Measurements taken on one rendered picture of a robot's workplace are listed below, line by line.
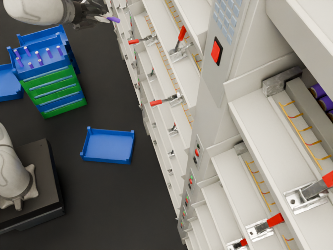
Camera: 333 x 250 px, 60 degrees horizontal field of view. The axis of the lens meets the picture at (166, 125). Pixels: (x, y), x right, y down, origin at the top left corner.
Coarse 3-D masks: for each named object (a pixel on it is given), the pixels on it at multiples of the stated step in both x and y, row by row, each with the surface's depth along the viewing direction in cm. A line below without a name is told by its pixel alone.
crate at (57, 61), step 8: (48, 40) 171; (56, 40) 173; (8, 48) 163; (16, 48) 166; (32, 48) 171; (40, 48) 173; (56, 48) 173; (64, 48) 166; (16, 56) 170; (24, 56) 170; (32, 56) 170; (48, 56) 170; (56, 56) 170; (64, 56) 161; (16, 64) 167; (24, 64) 167; (48, 64) 160; (56, 64) 163; (64, 64) 165; (16, 72) 156; (24, 72) 158; (32, 72) 160; (40, 72) 163
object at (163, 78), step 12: (132, 12) 107; (144, 12) 108; (144, 24) 105; (144, 36) 103; (156, 48) 99; (156, 60) 97; (156, 72) 95; (168, 72) 93; (168, 84) 91; (168, 96) 89; (180, 108) 86; (180, 120) 85; (180, 132) 83
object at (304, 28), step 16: (272, 0) 27; (288, 0) 24; (304, 0) 23; (320, 0) 23; (272, 16) 28; (288, 16) 25; (304, 16) 23; (320, 16) 22; (288, 32) 26; (304, 32) 23; (320, 32) 22; (304, 48) 24; (320, 48) 22; (320, 64) 23; (320, 80) 24
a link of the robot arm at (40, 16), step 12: (12, 0) 79; (24, 0) 79; (36, 0) 82; (48, 0) 85; (60, 0) 91; (12, 12) 81; (24, 12) 81; (36, 12) 83; (48, 12) 86; (60, 12) 91; (36, 24) 88; (48, 24) 91
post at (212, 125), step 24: (264, 0) 28; (264, 24) 31; (240, 48) 34; (264, 48) 34; (288, 48) 36; (240, 72) 37; (216, 120) 49; (192, 144) 70; (192, 168) 78; (192, 216) 101
